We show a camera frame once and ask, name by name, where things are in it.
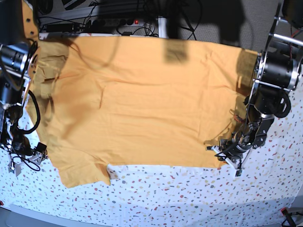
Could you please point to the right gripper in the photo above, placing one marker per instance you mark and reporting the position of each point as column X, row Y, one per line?
column 20, row 145

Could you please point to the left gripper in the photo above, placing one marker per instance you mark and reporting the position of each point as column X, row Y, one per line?
column 233, row 147

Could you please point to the yellow orange T-shirt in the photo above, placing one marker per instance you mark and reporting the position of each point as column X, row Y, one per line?
column 124, row 100

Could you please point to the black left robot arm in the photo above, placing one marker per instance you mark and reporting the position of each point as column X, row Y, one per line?
column 277, row 72

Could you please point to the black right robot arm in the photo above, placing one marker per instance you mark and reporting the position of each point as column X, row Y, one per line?
column 18, row 60

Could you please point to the terrazzo patterned white tablecloth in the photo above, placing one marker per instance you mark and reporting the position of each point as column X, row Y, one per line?
column 174, row 196

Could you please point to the red black clamp right corner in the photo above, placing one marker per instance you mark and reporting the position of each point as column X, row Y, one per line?
column 288, row 221

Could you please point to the black power adapter brick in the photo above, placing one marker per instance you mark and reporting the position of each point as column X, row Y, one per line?
column 66, row 27

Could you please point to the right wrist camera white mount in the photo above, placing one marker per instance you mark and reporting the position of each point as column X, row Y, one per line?
column 33, row 163

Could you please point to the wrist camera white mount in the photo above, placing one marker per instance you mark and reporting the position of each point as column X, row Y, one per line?
column 233, row 165
column 33, row 163

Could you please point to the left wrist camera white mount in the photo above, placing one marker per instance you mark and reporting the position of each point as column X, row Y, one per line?
column 233, row 165

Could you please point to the silver aluminium frame post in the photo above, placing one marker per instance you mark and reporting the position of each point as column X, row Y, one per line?
column 162, row 27

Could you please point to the white power strip red switch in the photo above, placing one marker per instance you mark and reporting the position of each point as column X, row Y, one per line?
column 111, row 22

